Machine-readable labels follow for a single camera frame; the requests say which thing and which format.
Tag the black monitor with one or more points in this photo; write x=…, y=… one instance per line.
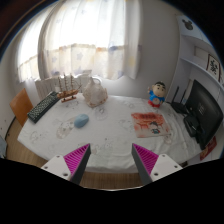
x=206, y=111

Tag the black keyboard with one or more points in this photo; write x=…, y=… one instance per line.
x=42, y=107

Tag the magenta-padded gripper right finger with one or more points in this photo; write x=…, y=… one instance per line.
x=146, y=160

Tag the red printed mouse pad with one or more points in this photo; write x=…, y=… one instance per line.
x=150, y=125

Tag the orange wooden chair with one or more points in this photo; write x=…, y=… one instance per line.
x=21, y=106

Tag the white printed tablecloth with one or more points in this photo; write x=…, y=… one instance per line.
x=110, y=136

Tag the cartoon boy figurine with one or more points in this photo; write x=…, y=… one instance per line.
x=156, y=96

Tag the white star-print curtain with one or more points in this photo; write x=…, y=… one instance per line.
x=86, y=40

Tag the light blue computer mouse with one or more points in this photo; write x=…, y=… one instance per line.
x=81, y=120

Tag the wooden model sailing ship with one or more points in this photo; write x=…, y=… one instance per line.
x=69, y=93

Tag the white shelf unit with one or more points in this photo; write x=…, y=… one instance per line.
x=190, y=50

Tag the red paper card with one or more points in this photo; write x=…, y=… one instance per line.
x=208, y=148

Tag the black router with antennas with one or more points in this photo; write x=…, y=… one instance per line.
x=178, y=107

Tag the black box device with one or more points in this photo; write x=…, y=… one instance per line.
x=191, y=125

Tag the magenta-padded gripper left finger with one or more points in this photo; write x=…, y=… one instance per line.
x=76, y=159

